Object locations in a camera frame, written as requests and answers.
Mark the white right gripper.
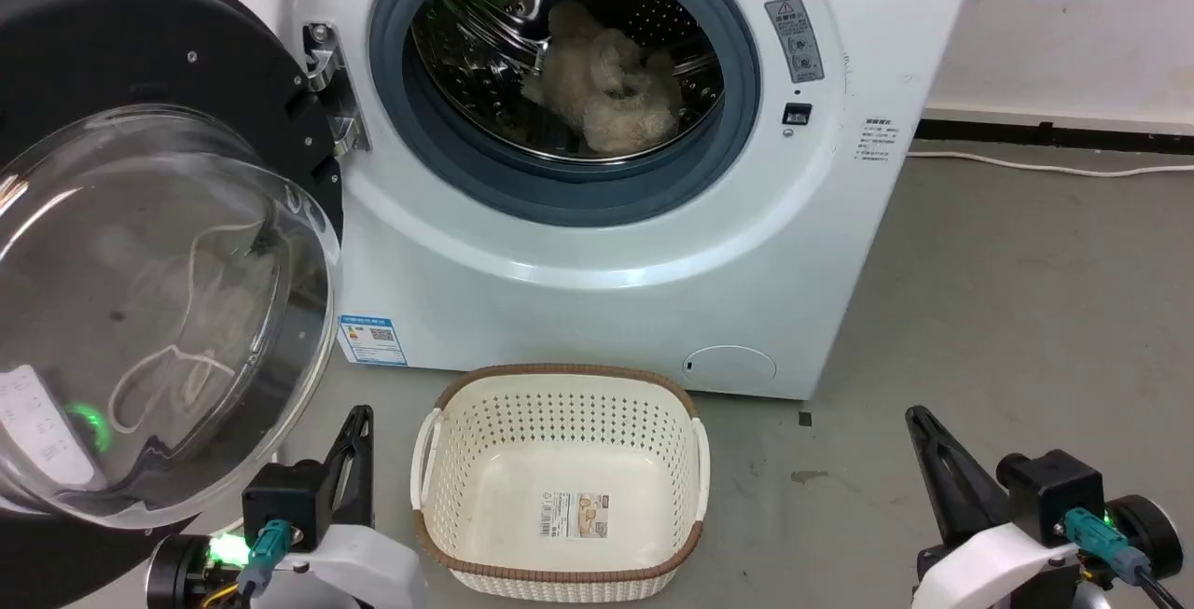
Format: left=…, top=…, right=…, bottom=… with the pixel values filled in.
left=905, top=406, right=1085, bottom=609

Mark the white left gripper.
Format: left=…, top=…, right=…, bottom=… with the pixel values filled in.
left=250, top=406, right=427, bottom=609

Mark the white front-load washing machine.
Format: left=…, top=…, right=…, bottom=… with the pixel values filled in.
left=160, top=0, right=987, bottom=401

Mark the metal door hinge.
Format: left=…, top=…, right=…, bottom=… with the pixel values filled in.
left=301, top=22, right=371, bottom=158

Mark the washer door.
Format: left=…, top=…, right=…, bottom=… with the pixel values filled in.
left=0, top=0, right=345, bottom=609

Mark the blue energy label sticker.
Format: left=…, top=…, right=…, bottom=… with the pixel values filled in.
left=337, top=314, right=410, bottom=367

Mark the cream perforated laundry basket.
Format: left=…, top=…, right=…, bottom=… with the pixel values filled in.
left=411, top=364, right=712, bottom=604

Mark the paper label in basket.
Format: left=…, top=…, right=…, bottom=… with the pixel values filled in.
left=538, top=490, right=609, bottom=541

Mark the round filter cover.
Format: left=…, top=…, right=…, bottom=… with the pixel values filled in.
left=683, top=345, right=778, bottom=391

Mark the small text sticker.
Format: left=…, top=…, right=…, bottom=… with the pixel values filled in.
left=857, top=117, right=898, bottom=165

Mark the black baseboard strip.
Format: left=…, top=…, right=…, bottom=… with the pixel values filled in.
left=914, top=118, right=1194, bottom=157

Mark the beige plush toy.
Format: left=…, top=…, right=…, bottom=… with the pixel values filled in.
left=520, top=0, right=684, bottom=152

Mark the grey warning sticker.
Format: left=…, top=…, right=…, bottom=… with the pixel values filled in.
left=765, top=0, right=826, bottom=84

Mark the teal-plug left gripper cable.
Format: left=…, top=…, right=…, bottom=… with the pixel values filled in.
left=235, top=519, right=298, bottom=602

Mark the teal-plug gripper cable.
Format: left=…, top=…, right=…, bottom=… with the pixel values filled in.
left=235, top=519, right=298, bottom=602
left=1063, top=508, right=1194, bottom=609

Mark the teal-plug right gripper cable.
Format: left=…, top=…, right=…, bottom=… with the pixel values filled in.
left=1063, top=508, right=1194, bottom=609

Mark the white floor cable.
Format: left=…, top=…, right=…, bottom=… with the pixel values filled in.
left=907, top=150, right=1194, bottom=179

